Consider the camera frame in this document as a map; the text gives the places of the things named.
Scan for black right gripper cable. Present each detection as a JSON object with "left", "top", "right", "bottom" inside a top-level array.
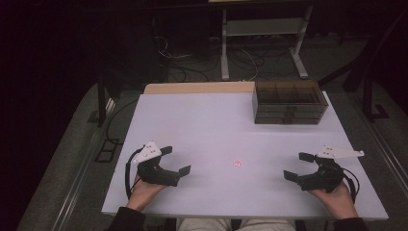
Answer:
[{"left": 340, "top": 167, "right": 361, "bottom": 204}]

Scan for black stand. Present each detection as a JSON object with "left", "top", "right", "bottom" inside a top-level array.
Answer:
[
  {"left": 317, "top": 9, "right": 408, "bottom": 123},
  {"left": 95, "top": 71, "right": 124, "bottom": 128}
]

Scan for person's right hand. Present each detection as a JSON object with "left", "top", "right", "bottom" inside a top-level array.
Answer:
[{"left": 307, "top": 181, "right": 360, "bottom": 221}]

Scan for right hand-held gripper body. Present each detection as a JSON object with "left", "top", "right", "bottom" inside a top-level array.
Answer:
[{"left": 299, "top": 143, "right": 366, "bottom": 193}]

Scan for grey metal stand with shelf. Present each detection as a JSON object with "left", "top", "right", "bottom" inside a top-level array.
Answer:
[{"left": 220, "top": 4, "right": 314, "bottom": 81}]

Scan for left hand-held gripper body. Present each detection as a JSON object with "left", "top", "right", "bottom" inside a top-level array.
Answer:
[{"left": 133, "top": 141, "right": 181, "bottom": 188}]

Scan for person's legs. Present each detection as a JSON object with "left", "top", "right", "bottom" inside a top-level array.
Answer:
[{"left": 176, "top": 218, "right": 296, "bottom": 231}]

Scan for dark transparent drawer box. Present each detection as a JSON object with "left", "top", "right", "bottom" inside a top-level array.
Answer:
[{"left": 252, "top": 80, "right": 329, "bottom": 125}]

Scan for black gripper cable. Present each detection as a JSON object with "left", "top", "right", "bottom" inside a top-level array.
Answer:
[
  {"left": 124, "top": 146, "right": 144, "bottom": 200},
  {"left": 340, "top": 167, "right": 361, "bottom": 204}
]

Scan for tangle of floor cables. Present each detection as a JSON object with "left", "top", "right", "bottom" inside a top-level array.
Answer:
[{"left": 153, "top": 32, "right": 259, "bottom": 83}]

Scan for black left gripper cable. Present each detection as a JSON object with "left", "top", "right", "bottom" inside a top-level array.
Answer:
[{"left": 124, "top": 146, "right": 144, "bottom": 200}]

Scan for black floor frame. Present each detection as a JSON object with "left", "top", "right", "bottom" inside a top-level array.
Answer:
[{"left": 93, "top": 138, "right": 125, "bottom": 164}]

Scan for person's left hand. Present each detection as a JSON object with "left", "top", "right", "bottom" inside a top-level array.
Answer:
[{"left": 125, "top": 174, "right": 168, "bottom": 213}]

